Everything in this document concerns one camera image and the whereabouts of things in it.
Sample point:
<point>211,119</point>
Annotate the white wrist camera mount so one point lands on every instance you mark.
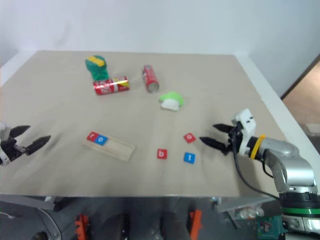
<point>246,125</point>
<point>2,128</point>

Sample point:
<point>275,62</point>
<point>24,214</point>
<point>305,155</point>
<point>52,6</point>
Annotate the green box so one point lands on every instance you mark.
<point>268,226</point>

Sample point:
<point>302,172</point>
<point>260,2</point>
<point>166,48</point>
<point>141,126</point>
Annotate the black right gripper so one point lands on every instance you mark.
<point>235,140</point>

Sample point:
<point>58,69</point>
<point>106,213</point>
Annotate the red letter o block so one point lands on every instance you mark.
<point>189,137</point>

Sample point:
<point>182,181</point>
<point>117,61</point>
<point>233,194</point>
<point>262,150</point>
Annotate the beige table cloth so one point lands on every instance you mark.
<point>140,120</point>

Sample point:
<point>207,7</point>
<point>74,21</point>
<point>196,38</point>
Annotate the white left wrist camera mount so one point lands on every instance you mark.
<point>2,128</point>

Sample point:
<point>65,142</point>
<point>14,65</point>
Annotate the green can with yellow band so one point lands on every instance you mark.
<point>97,68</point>

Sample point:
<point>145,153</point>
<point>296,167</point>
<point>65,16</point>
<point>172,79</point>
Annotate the red letter tile b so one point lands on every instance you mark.
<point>162,154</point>

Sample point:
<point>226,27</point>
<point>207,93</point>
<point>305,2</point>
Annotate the red and silver can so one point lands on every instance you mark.
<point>150,77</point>

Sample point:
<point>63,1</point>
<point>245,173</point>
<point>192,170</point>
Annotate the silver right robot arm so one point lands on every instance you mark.
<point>295,165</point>

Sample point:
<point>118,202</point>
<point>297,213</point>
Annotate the wooden letter tray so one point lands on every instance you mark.
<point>117,148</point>

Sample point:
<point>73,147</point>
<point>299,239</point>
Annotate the green and white mushroom toy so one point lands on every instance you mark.
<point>172,100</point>

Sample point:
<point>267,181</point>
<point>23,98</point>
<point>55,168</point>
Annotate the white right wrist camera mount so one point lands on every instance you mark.
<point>246,125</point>

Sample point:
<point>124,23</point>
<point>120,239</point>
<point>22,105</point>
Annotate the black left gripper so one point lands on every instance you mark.
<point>10,150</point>

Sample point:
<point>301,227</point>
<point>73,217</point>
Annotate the blue letter tile t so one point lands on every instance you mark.
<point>189,158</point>

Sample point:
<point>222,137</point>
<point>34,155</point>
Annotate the red can with yellow stripe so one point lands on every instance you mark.
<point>111,86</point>

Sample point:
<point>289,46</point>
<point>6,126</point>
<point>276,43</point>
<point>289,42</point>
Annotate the grey metal table frame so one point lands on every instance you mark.
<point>25,201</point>

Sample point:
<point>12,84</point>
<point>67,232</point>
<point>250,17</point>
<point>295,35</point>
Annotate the orange clamp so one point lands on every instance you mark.
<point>81,225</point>
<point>195,222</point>

